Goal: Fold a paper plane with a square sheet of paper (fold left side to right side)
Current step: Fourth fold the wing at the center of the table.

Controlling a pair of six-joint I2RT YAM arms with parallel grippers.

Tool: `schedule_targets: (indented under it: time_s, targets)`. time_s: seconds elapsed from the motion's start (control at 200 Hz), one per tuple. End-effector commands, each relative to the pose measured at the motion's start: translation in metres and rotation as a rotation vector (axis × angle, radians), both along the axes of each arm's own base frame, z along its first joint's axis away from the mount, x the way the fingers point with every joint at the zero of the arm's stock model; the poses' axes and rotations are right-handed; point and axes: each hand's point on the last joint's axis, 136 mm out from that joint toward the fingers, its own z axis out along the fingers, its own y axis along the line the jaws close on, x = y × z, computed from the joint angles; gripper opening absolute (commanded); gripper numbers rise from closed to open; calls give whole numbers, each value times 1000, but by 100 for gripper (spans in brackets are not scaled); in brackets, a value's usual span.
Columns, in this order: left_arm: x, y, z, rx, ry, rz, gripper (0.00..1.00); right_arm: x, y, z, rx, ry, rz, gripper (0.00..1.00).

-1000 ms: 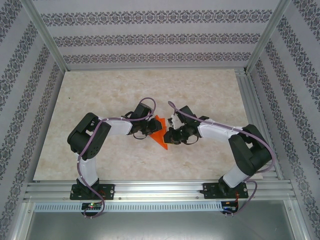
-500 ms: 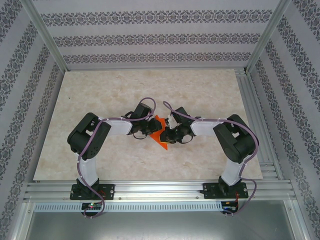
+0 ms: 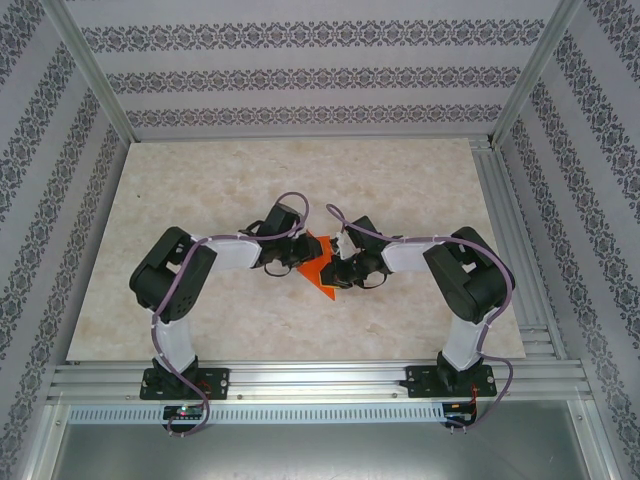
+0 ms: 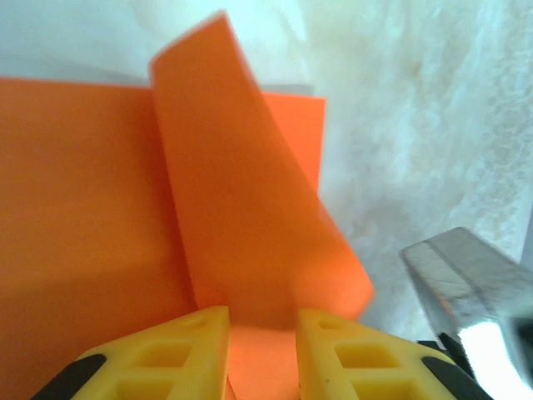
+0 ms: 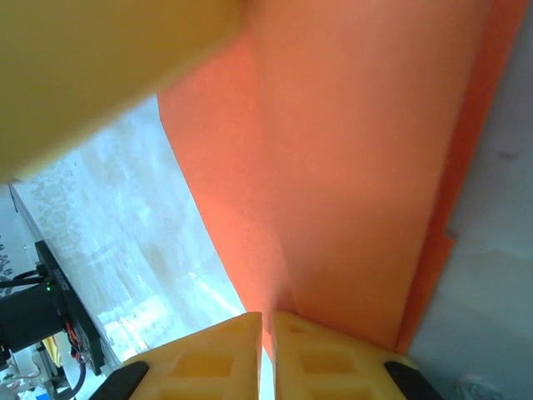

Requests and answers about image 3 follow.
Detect orange paper sheet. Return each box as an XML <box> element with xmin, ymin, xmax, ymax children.
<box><xmin>294</xmin><ymin>229</ymin><xmax>342</xmax><ymax>303</ymax></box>

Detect right controller circuit board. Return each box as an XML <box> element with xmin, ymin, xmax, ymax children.
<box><xmin>444</xmin><ymin>402</ymin><xmax>479</xmax><ymax>421</ymax></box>

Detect controller circuit board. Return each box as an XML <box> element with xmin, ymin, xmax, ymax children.
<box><xmin>444</xmin><ymin>402</ymin><xmax>479</xmax><ymax>421</ymax></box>
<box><xmin>163</xmin><ymin>405</ymin><xmax>204</xmax><ymax>420</ymax></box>

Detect grey metal panel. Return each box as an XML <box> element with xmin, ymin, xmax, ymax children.
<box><xmin>52</xmin><ymin>422</ymin><xmax>609</xmax><ymax>480</ymax></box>

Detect left controller circuit board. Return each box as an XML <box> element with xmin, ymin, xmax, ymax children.
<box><xmin>163</xmin><ymin>405</ymin><xmax>204</xmax><ymax>420</ymax></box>

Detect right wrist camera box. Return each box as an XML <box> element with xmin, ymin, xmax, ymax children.
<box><xmin>333</xmin><ymin>230</ymin><xmax>357</xmax><ymax>260</ymax></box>

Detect long aluminium mounting rail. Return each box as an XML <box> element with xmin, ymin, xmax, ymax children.
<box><xmin>47</xmin><ymin>360</ymin><xmax>589</xmax><ymax>401</ymax></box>

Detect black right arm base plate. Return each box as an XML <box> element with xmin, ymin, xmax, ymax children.
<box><xmin>405</xmin><ymin>364</ymin><xmax>499</xmax><ymax>400</ymax></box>

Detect slotted grey cable duct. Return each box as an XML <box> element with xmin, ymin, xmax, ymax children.
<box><xmin>67</xmin><ymin>403</ymin><xmax>446</xmax><ymax>424</ymax></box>

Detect aluminium side rail profile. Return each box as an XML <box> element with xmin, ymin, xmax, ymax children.
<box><xmin>469</xmin><ymin>139</ymin><xmax>569</xmax><ymax>361</ymax></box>

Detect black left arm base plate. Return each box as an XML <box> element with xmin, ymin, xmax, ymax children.
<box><xmin>139</xmin><ymin>367</ymin><xmax>231</xmax><ymax>401</ymax></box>

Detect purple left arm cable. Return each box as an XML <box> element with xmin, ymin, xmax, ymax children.
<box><xmin>148</xmin><ymin>191</ymin><xmax>310</xmax><ymax>439</ymax></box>

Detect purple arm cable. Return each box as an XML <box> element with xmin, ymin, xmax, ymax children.
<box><xmin>324</xmin><ymin>202</ymin><xmax>518</xmax><ymax>435</ymax></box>
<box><xmin>148</xmin><ymin>191</ymin><xmax>310</xmax><ymax>439</ymax></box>

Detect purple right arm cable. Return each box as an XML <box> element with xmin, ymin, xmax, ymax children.
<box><xmin>324</xmin><ymin>202</ymin><xmax>518</xmax><ymax>435</ymax></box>

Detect aluminium frame post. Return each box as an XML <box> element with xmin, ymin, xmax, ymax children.
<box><xmin>43</xmin><ymin>0</ymin><xmax>139</xmax><ymax>144</ymax></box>
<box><xmin>492</xmin><ymin>0</ymin><xmax>584</xmax><ymax>146</ymax></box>

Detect aluminium frame beam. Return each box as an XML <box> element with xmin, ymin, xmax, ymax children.
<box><xmin>27</xmin><ymin>402</ymin><xmax>71</xmax><ymax>480</ymax></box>
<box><xmin>569</xmin><ymin>399</ymin><xmax>616</xmax><ymax>480</ymax></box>

